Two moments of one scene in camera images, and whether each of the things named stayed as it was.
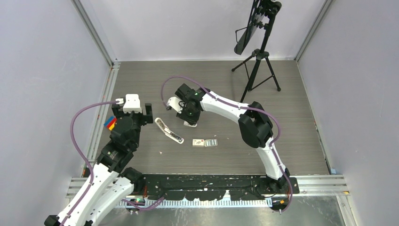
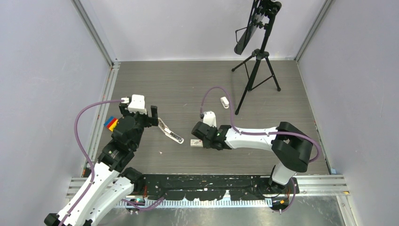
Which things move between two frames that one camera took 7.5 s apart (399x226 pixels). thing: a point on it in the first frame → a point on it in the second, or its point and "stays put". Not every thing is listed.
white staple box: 198,142 stays put
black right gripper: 191,121 → 205,144
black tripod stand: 258,68 stays put
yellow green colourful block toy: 110,123 stays put
